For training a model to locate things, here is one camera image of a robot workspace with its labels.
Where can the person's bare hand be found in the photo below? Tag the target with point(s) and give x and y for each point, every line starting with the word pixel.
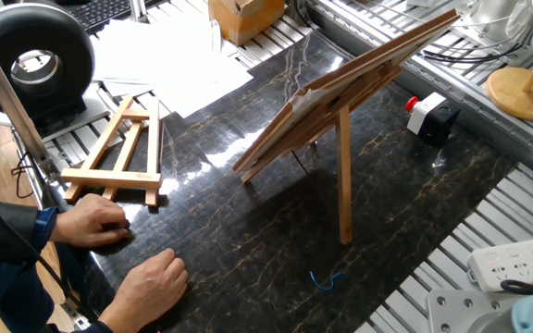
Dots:
pixel 90 222
pixel 151 287

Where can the white photo frame cardboard back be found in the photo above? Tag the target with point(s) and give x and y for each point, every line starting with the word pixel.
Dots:
pixel 387 48

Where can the small wooden tabletop easel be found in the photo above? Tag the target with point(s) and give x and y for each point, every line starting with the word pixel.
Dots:
pixel 114 178

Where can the black marble table slab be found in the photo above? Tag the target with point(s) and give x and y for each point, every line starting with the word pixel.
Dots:
pixel 248 240

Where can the person's blue jeans leg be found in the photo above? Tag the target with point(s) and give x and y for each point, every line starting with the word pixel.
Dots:
pixel 3 296

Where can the white paper sheets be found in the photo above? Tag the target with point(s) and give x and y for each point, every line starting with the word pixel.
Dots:
pixel 164 55

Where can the black computer keyboard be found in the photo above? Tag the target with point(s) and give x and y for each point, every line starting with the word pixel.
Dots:
pixel 104 11

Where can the open brown cardboard box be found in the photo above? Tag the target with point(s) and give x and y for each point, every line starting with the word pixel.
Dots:
pixel 243 20

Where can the red emergency stop button box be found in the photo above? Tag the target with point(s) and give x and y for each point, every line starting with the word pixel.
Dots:
pixel 437 120

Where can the white power strip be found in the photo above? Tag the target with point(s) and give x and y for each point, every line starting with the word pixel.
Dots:
pixel 516 263

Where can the round wooden pole stand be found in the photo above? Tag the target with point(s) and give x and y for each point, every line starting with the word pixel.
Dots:
pixel 521 97

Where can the silver perforated mounting plate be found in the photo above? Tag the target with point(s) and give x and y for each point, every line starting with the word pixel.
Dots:
pixel 484 18

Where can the slanted aluminium profile post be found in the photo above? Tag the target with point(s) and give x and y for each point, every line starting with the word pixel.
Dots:
pixel 12 106

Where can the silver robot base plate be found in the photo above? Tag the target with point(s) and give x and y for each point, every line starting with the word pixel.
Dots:
pixel 456 310

